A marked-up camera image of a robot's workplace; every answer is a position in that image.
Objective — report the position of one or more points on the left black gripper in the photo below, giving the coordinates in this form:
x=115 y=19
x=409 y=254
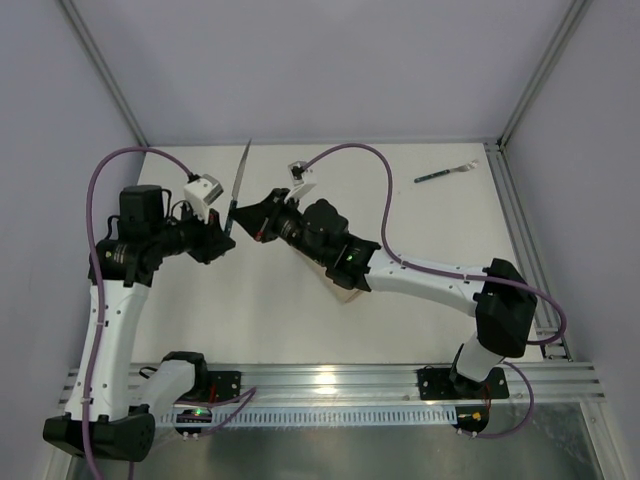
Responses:
x=209 y=239

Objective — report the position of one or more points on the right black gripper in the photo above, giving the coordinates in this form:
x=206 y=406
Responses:
x=267 y=216

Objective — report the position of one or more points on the green handled knife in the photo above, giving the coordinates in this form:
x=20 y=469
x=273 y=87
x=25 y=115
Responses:
x=236 y=188

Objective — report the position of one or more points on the beige cloth napkin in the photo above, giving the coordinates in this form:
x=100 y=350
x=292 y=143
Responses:
x=341 y=295

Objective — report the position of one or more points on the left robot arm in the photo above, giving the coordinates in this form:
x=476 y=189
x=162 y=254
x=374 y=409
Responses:
x=103 y=418

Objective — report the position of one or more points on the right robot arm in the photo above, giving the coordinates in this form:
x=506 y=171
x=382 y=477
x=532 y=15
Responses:
x=497 y=298

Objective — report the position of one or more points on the left controller board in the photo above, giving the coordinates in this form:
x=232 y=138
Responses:
x=192 y=421

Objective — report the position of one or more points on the controller board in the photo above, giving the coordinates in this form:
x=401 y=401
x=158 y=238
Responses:
x=470 y=420
x=192 y=421

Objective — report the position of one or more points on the right controller board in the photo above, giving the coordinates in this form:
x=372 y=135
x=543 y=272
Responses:
x=470 y=420

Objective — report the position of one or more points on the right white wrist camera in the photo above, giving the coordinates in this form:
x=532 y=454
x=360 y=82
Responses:
x=303 y=180

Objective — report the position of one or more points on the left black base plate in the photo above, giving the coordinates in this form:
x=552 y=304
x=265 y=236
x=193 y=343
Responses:
x=214 y=387

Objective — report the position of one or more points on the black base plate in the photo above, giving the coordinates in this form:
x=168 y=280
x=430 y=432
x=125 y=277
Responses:
x=435 y=383
x=214 y=387

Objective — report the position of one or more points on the aluminium front rail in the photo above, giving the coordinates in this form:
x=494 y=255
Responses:
x=286 y=385

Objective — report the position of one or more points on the aluminium rail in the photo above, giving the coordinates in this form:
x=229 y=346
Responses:
x=286 y=385
x=547 y=320

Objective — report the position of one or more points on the slotted grey cable duct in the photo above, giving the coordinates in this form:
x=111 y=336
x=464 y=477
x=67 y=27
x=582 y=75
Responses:
x=332 y=416

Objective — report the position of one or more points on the green handled fork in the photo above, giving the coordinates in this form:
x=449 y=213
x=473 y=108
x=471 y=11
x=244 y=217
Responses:
x=459 y=169

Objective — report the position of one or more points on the left aluminium frame post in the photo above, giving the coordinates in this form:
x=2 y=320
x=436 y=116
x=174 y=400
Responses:
x=80 y=29

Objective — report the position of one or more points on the aluminium frame post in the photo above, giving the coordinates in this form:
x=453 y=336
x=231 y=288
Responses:
x=551 y=55
x=80 y=29

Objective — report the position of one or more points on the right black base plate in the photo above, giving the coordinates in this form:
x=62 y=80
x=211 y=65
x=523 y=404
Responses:
x=435 y=383

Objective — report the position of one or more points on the aluminium right side rail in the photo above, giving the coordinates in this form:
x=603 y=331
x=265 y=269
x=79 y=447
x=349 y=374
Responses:
x=547 y=320

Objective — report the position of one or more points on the right aluminium frame post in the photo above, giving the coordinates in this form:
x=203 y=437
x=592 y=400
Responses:
x=551 y=55

